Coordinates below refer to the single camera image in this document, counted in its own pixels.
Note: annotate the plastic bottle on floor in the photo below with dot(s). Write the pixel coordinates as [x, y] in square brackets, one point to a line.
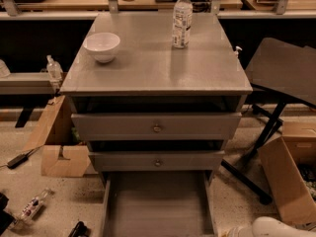
[33, 207]

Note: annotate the small pump dispenser bottle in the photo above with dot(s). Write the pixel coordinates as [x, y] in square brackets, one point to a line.
[238, 50]

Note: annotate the black object on floor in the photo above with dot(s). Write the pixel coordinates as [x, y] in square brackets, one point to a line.
[80, 230]

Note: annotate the grey top drawer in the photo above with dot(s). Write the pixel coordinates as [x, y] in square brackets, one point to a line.
[215, 126]

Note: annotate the grey low bench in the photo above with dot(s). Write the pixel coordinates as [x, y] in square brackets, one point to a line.
[26, 91]

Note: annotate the grey wooden drawer cabinet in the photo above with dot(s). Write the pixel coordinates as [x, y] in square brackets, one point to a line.
[150, 76]

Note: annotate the cardboard box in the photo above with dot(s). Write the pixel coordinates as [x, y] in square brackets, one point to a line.
[280, 158]
[61, 156]

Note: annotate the cardboard box at left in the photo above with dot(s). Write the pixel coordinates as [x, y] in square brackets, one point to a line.
[61, 156]

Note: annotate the grey drawer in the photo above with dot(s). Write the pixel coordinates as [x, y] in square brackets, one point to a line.
[156, 160]
[215, 126]
[158, 204]

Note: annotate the grey bottom drawer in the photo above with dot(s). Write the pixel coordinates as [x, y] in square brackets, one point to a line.
[158, 204]

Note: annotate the grey middle drawer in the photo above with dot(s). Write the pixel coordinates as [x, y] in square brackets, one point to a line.
[156, 160]

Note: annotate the white ceramic bowl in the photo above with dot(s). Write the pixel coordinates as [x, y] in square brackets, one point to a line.
[103, 47]

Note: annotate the cardboard box at right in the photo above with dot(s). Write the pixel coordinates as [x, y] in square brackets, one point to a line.
[280, 158]

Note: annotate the black folding side table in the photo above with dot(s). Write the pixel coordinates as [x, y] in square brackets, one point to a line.
[288, 72]

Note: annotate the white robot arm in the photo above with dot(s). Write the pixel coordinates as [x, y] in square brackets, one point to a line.
[269, 227]

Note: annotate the clear plastic water bottle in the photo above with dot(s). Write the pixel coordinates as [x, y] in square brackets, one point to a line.
[182, 22]

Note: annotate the clear bottle on bench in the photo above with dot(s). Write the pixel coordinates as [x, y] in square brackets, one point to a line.
[54, 69]

